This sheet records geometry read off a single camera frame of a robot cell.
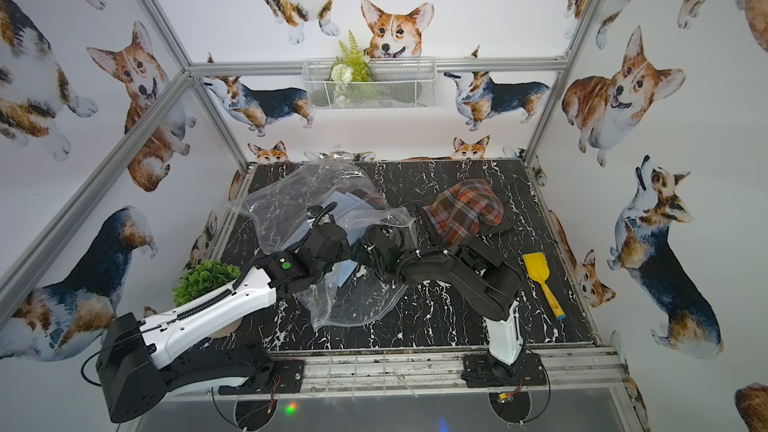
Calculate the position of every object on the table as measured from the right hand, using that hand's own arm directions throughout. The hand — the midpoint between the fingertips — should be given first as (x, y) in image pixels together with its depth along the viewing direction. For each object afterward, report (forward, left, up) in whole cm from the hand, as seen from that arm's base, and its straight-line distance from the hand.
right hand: (352, 250), depth 90 cm
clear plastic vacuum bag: (+17, +29, -6) cm, 35 cm away
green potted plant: (-13, +33, +13) cm, 37 cm away
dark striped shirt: (+13, -51, -5) cm, 53 cm away
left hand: (-2, -2, +12) cm, 13 cm away
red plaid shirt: (+12, -33, +2) cm, 35 cm away
